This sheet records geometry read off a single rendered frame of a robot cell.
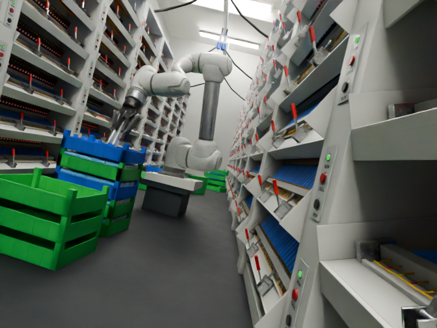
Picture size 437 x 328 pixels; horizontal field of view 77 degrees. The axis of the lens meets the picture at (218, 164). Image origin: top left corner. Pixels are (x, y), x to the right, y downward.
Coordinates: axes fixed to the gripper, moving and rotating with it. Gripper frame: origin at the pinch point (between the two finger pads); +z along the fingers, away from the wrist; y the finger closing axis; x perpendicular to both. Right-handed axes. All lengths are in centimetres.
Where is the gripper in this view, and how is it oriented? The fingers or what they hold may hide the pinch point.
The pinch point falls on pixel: (114, 138)
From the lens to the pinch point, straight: 129.1
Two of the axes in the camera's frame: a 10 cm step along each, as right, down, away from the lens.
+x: -0.3, -4.3, -9.0
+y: -9.6, -2.3, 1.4
